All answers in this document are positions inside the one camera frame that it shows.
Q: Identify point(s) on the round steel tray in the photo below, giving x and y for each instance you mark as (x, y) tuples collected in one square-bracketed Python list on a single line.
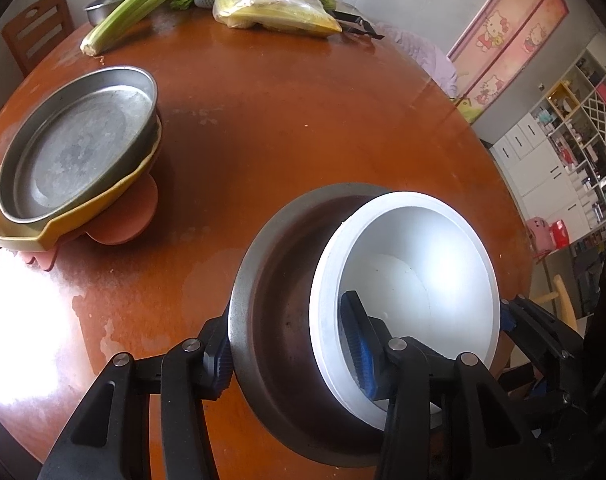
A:
[(78, 150)]

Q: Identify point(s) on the yellow shell-shaped plate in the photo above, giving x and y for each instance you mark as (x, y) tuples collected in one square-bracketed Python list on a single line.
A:
[(28, 235)]

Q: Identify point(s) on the red and white paper bowl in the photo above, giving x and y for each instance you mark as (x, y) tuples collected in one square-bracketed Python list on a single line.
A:
[(433, 260)]

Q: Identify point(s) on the small steel basin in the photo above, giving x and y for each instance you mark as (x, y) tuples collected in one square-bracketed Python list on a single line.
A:
[(105, 5)]

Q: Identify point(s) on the pink garment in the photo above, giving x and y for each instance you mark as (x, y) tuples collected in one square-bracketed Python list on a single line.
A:
[(418, 55)]

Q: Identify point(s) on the celery bunch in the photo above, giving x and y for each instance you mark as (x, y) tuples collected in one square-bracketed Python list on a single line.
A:
[(133, 5)]

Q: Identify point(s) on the light wooden chair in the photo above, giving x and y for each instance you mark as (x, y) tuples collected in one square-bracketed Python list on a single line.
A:
[(565, 305)]

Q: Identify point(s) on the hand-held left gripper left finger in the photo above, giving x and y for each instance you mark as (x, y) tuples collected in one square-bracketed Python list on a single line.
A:
[(220, 360)]

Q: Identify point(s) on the large steel bowl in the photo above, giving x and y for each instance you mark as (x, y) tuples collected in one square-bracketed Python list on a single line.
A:
[(278, 310)]

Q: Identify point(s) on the black tongs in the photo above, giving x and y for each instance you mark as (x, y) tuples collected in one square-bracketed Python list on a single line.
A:
[(353, 22)]

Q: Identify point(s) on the pink cartoon-shaped plate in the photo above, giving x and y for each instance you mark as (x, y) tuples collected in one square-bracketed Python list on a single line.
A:
[(128, 215)]

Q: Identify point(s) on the brown slatted wooden chair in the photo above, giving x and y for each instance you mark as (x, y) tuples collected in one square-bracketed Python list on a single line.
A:
[(10, 35)]

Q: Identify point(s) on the white shelf cabinet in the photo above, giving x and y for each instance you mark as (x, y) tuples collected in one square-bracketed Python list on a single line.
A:
[(528, 160)]

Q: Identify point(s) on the pink toy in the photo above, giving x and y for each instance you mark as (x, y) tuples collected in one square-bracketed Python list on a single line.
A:
[(539, 235)]

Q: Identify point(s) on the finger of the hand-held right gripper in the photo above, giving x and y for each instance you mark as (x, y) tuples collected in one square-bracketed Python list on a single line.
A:
[(528, 385), (543, 325)]

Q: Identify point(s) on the red box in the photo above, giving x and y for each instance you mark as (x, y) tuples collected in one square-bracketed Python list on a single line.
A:
[(561, 234)]

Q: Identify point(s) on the pink cartoon wardrobe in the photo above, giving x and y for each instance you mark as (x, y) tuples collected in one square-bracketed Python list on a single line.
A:
[(508, 35)]

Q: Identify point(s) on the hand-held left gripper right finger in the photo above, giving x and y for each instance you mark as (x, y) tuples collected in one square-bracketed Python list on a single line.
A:
[(363, 360)]

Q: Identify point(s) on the clear bag of yellow food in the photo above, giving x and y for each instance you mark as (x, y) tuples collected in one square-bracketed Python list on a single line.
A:
[(283, 12)]

